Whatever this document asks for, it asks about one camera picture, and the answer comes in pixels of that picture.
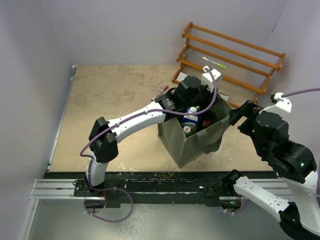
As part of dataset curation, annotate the glass cola bottle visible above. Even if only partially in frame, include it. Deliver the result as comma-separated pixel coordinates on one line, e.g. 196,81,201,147
200,110,217,130

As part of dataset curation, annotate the green canvas bag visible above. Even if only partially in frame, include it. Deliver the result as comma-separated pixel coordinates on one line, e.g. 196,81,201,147
157,95,232,168

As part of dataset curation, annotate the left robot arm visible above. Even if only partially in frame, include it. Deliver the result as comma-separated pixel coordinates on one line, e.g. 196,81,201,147
80,72,219,196

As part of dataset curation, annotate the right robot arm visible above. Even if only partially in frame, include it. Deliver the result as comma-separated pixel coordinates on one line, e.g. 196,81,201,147
222,98,320,240

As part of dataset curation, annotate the blue white beverage carton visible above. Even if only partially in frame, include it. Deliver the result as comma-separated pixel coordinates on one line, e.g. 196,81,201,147
181,106,199,129

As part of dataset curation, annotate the small red white packet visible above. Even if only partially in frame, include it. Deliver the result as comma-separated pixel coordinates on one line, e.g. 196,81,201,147
219,93,229,102

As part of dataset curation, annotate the wooden shelf rack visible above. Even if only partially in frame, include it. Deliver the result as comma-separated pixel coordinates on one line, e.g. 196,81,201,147
172,22,286,107

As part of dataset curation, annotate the green marker pen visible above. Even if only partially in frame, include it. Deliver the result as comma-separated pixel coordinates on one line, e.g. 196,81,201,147
202,56,226,69

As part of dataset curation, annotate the green bottle white cap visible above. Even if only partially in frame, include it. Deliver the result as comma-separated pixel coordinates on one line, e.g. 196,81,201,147
183,125,198,137

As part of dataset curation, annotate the white card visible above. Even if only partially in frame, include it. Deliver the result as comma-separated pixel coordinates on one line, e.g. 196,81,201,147
176,72,188,82

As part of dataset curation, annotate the purple marker pen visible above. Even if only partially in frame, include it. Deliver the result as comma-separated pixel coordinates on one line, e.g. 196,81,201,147
150,86,169,102

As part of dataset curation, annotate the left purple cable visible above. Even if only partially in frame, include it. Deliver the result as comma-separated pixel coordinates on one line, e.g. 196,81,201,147
79,66,218,222

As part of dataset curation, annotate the purple cable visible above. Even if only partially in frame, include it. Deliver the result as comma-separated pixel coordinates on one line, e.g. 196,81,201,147
222,87,320,216
79,66,218,222

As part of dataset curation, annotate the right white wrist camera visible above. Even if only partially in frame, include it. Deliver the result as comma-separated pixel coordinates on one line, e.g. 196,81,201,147
268,92,292,117

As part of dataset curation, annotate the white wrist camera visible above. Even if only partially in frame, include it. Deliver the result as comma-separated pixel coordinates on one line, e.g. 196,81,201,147
268,92,292,117
200,65,223,90

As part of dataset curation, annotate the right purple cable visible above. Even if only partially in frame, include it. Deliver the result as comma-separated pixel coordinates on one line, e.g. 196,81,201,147
222,87,320,216

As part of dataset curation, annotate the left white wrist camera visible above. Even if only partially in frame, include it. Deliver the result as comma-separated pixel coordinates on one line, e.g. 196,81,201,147
200,65,223,90

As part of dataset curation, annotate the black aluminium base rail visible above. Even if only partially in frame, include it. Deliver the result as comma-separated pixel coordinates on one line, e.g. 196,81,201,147
29,171,287,208

